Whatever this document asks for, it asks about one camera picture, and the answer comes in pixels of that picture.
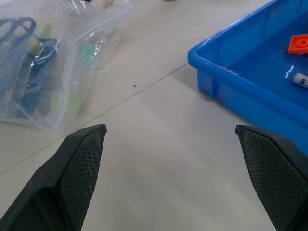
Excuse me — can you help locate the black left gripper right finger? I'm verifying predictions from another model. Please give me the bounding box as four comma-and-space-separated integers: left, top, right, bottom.
235, 124, 308, 231

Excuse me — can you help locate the orange toy brick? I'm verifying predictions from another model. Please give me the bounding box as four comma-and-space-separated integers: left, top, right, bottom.
287, 34, 308, 55

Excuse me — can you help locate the blue plastic bin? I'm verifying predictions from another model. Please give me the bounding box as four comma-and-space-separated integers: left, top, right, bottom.
187, 0, 308, 155

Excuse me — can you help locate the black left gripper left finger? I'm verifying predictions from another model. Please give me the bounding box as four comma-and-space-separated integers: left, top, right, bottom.
0, 124, 107, 231

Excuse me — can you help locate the blue plastic rack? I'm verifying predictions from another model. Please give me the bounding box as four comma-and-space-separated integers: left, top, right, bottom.
0, 17, 61, 118

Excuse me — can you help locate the clear plastic bag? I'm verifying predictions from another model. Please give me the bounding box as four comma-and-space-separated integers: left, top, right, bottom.
0, 0, 133, 135

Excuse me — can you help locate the mint green plastic cap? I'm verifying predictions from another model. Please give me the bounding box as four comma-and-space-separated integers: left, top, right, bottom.
79, 45, 97, 64

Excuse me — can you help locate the small white tube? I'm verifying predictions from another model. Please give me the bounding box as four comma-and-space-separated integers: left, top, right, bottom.
292, 73, 308, 89

